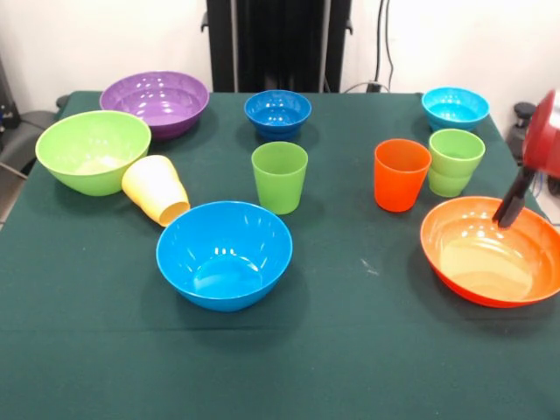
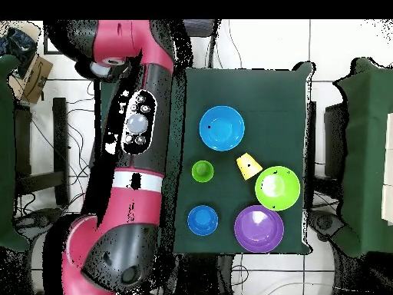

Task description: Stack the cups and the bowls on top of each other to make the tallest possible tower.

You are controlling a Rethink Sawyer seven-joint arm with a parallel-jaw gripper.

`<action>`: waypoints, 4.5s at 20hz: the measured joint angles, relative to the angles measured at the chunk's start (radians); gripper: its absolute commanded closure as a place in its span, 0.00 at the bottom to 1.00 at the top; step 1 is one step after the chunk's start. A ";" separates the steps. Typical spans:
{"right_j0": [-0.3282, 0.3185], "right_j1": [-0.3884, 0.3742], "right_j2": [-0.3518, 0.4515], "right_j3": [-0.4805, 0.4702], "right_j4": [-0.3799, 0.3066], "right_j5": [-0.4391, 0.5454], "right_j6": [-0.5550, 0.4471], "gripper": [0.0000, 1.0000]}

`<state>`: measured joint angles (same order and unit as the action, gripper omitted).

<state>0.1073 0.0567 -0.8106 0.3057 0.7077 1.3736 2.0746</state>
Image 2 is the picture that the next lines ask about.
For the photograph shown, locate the large blue bowl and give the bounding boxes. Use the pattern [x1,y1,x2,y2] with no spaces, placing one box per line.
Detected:
[198,105,246,152]

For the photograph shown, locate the plain green cup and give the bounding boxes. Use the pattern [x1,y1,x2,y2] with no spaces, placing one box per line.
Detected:
[190,160,215,184]

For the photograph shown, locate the ribbed yellow cup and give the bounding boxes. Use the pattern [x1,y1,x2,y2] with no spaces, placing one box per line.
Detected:
[236,152,264,181]

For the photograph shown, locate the large green bowl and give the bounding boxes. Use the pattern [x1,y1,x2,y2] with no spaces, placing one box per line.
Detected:
[255,165,302,212]

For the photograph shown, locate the brown cardboard box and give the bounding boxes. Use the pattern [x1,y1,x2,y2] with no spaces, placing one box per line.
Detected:
[7,54,54,104]

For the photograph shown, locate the dark folding chair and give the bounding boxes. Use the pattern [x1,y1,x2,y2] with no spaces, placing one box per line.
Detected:
[183,18,222,69]

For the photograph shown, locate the black bag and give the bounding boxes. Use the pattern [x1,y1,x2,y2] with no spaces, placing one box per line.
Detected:
[6,27,38,78]

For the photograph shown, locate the green cloth side table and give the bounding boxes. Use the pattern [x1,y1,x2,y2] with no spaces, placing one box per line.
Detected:
[332,57,393,257]
[0,54,31,253]

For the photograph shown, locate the dark green table cloth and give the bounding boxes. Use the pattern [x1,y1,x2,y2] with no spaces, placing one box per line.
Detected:
[99,61,315,255]

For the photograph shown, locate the dark blue small bowl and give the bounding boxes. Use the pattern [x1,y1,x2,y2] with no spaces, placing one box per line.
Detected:
[187,204,220,237]

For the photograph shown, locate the purple bowl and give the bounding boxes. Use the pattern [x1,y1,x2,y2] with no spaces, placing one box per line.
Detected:
[233,204,286,254]

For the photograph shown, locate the black square frame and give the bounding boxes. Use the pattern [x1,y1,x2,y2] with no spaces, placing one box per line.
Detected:
[43,30,64,55]

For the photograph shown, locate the black stand frame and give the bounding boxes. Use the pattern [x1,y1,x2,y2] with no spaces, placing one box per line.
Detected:
[13,97,71,207]
[323,102,349,179]

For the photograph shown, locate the tangled black floor cables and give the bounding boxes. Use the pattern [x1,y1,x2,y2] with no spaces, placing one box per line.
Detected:
[13,79,97,228]

